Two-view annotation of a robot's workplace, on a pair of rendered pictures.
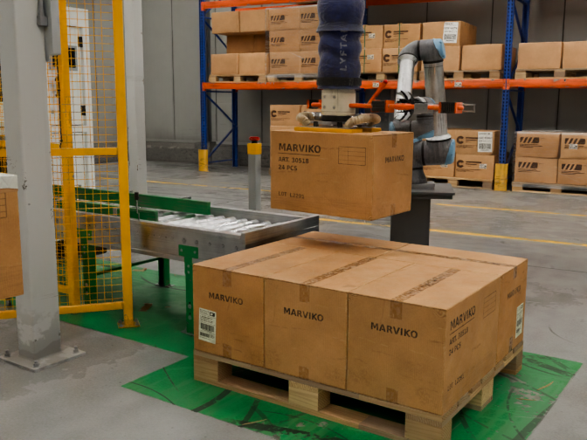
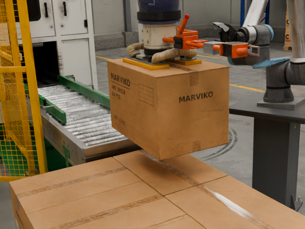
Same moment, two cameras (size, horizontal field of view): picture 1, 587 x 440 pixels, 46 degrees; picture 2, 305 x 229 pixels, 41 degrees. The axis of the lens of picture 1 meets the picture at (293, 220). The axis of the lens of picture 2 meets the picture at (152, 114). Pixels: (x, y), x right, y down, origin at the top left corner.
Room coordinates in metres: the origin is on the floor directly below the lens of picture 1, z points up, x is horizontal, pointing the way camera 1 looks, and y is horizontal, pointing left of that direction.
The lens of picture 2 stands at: (1.62, -1.13, 1.45)
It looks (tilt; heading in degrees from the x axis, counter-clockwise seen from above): 16 degrees down; 27
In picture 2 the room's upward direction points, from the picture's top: 3 degrees counter-clockwise
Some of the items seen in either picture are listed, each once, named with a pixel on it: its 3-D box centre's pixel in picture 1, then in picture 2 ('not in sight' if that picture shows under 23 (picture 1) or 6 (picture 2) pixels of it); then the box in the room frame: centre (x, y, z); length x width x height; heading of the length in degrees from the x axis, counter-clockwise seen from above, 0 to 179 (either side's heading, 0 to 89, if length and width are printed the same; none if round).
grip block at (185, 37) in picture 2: (382, 106); (186, 42); (3.39, -0.43, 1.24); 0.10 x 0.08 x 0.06; 144
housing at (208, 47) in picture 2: (423, 108); (213, 47); (3.26, -0.60, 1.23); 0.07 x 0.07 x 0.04; 54
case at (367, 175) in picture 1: (341, 170); (164, 99); (3.52, -0.24, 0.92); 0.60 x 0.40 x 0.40; 54
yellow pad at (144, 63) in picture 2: (328, 127); (144, 59); (3.46, -0.17, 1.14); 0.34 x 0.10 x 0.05; 54
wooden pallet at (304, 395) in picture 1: (362, 359); not in sight; (3.09, -0.32, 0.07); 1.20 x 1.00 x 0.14; 56
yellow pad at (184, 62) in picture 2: (348, 126); (175, 56); (3.61, -0.28, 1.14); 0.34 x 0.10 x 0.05; 54
